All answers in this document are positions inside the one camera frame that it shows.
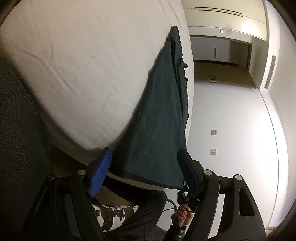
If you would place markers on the upper wall socket plate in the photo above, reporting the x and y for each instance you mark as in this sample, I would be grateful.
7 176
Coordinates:
214 132

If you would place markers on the cream wardrobe with handles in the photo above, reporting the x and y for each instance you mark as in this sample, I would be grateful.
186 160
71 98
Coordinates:
247 17

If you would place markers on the brown wooden door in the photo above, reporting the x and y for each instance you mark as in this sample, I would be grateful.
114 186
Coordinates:
221 60

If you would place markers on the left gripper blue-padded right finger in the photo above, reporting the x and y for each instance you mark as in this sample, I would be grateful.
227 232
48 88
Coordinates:
193 171

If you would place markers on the person's right hand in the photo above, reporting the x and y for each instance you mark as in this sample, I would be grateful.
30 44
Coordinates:
183 215

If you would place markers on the wall socket plate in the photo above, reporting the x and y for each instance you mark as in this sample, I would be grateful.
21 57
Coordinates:
213 151
214 132

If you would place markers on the wall air vent grille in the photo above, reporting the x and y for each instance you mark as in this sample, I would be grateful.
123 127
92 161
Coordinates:
270 74

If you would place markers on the cow print trouser leg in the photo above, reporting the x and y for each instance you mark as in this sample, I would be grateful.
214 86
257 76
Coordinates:
111 217

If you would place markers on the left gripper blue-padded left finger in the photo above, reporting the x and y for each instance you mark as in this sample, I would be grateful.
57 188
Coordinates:
95 173

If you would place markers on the white bed sheet mattress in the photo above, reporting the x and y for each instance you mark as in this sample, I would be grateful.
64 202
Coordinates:
87 63

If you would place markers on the lower wall socket plate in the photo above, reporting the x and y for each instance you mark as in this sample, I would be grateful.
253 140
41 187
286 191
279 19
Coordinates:
213 151

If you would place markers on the dark green fleece garment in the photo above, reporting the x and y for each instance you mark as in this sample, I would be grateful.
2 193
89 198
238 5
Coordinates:
148 150

